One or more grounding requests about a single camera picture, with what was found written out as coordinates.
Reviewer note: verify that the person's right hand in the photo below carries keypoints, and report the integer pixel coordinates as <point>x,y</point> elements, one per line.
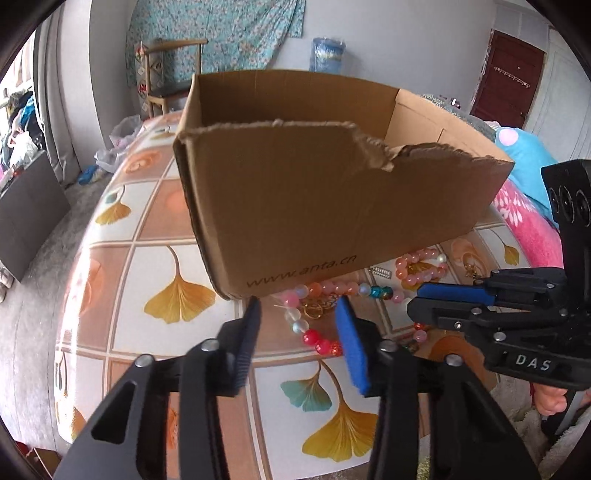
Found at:
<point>549,399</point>

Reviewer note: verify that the floral wall cloth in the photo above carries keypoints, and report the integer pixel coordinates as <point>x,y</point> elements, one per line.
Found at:
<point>231,32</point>

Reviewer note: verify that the white plastic bag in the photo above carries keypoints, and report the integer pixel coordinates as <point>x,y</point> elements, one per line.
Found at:
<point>120,138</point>

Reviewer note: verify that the grey patterned blanket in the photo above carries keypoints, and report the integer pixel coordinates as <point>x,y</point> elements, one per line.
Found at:
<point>461,113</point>

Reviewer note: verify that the rhinestone hair clip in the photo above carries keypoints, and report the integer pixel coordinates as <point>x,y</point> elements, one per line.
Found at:
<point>381,272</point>

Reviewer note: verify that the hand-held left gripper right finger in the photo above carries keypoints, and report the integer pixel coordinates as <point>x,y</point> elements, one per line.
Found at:
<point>353,346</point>

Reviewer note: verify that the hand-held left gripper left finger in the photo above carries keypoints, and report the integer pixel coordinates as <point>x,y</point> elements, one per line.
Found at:
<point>247,350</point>

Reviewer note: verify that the person's right forearm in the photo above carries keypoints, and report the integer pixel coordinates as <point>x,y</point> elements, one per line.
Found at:
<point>570,454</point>

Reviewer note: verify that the brown cardboard box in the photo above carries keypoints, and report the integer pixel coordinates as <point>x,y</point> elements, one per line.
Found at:
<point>300,207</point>

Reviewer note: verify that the blue water bottle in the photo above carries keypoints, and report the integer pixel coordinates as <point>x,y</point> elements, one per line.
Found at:
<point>328,55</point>

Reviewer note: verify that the pile of clothes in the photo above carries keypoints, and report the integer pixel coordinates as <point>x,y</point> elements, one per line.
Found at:
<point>18,129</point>

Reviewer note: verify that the grey cabinet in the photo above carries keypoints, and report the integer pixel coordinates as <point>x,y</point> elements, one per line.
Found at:
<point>27,217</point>

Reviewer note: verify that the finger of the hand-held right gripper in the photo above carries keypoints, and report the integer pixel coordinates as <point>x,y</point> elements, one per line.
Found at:
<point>461,318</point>
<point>452,292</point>

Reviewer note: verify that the blue slipper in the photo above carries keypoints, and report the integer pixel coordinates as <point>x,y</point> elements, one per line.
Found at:
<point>87,175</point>

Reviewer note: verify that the grey curtain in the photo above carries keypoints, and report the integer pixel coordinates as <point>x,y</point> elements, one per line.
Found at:
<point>60,115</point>

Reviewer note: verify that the white wardrobe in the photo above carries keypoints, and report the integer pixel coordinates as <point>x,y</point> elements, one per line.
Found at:
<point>570,115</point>

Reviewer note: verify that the blue pillow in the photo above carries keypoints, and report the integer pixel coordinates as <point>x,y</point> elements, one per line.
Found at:
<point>526,157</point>

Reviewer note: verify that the wooden chair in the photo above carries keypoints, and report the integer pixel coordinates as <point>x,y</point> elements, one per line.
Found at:
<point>171,90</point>

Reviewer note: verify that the dark red door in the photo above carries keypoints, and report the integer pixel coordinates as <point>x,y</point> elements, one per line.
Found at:
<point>508,106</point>

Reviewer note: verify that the white hook rack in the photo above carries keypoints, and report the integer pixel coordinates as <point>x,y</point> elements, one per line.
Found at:
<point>510,76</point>

